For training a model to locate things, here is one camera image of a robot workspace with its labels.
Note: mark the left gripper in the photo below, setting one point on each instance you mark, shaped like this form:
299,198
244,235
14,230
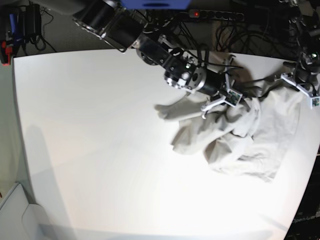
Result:
303,77

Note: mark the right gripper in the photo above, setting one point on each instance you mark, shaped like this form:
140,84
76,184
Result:
198,79

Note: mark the white t-shirt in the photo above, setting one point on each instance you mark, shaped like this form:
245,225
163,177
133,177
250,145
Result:
250,139

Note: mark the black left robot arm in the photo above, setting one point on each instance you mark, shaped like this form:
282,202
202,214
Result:
304,21

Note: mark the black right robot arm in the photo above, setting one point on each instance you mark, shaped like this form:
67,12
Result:
121,28

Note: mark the white power strip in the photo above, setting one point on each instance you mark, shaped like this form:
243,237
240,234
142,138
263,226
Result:
216,15

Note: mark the blue box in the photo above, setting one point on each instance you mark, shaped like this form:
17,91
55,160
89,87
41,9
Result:
156,4

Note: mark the black power adapter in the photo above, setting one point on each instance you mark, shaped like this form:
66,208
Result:
30,22

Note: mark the white plastic bin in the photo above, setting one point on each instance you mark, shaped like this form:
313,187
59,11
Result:
21,220

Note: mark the red and blue tools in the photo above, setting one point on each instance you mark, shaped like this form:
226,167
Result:
6,40

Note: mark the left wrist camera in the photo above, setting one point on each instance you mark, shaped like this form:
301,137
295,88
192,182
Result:
314,102

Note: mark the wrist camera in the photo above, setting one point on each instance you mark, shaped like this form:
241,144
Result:
314,102
233,97

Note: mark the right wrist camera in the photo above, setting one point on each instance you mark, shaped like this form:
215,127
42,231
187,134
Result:
233,97

